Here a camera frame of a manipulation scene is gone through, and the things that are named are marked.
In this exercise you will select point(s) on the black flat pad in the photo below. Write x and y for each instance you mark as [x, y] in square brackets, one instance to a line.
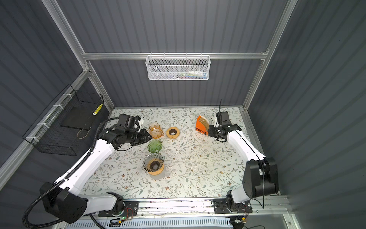
[78, 118]

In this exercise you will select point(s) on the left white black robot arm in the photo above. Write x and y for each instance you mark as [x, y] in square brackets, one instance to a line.
[66, 201]

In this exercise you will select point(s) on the grey clear glass dripper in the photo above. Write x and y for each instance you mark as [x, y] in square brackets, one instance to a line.
[153, 162]

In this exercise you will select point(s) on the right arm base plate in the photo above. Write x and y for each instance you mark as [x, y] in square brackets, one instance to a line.
[227, 206]

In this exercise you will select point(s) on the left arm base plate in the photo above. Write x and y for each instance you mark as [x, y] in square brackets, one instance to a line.
[123, 209]

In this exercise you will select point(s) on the black wire mesh basket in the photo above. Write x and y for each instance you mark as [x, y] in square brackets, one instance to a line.
[46, 134]

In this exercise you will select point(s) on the white wire mesh basket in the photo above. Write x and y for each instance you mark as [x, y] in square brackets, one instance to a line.
[159, 68]

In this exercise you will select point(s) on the items in white basket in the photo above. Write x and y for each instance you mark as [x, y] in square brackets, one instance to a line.
[193, 75]

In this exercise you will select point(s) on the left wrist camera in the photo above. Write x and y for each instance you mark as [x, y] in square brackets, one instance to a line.
[130, 123]

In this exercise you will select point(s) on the yellow marker pen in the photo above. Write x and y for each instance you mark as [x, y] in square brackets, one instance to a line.
[96, 111]

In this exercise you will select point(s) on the green glass dripper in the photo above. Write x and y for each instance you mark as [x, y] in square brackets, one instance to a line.
[154, 146]

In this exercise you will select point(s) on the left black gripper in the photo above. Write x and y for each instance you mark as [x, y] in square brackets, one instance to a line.
[145, 137]

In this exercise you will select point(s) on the orange coffee filter pack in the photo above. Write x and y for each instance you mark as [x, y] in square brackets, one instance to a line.
[202, 125]

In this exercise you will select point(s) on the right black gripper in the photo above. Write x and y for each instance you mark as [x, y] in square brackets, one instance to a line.
[210, 133]

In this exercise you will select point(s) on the white perforated vent strip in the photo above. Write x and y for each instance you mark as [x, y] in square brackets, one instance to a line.
[169, 223]

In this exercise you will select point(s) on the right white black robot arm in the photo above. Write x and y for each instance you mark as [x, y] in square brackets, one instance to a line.
[260, 175]

